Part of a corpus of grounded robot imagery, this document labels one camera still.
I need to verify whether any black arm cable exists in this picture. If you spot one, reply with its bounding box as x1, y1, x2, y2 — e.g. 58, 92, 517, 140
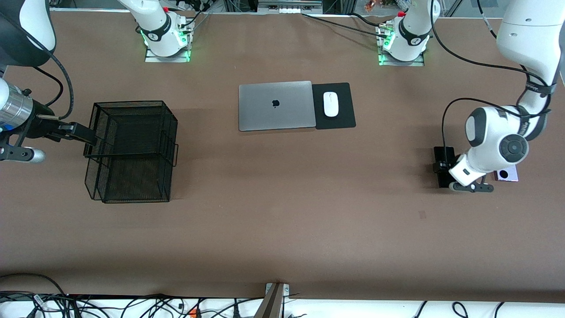
430, 13, 554, 153
9, 18, 75, 121

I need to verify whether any white lilac flip phone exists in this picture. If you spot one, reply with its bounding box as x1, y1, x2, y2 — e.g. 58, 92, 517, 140
493, 168, 519, 182

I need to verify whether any silver closed laptop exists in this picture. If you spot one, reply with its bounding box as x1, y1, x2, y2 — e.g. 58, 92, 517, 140
238, 80, 316, 132

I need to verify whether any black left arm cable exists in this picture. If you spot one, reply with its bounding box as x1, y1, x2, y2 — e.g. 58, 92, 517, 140
430, 13, 554, 153

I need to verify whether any grey metal box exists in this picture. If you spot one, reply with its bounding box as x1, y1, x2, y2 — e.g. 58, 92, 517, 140
257, 0, 324, 10

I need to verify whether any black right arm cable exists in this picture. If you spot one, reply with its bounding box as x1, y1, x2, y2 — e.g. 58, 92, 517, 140
9, 18, 75, 121

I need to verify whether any black wire mesh organizer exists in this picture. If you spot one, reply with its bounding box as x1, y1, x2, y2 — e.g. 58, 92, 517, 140
83, 100, 179, 204

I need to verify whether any long black smartphone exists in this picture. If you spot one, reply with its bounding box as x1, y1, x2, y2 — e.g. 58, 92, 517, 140
434, 146, 456, 189

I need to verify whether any grey metal bracket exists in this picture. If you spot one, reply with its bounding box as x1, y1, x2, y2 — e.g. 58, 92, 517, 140
255, 283, 290, 318

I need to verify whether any white computer mouse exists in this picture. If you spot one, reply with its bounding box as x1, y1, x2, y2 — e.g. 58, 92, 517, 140
323, 91, 339, 117

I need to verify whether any black cable on table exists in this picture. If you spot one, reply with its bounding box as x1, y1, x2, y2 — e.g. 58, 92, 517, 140
301, 12, 389, 37

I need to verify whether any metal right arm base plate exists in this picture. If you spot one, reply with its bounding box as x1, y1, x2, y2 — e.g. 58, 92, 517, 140
145, 44, 191, 63

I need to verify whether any black floor cable loop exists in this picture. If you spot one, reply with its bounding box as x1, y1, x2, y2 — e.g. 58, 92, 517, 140
0, 273, 67, 305

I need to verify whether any black mouse pad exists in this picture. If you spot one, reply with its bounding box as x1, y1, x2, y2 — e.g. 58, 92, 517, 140
312, 82, 357, 130

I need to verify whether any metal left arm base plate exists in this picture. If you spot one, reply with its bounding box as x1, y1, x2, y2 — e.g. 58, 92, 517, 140
378, 49, 426, 67

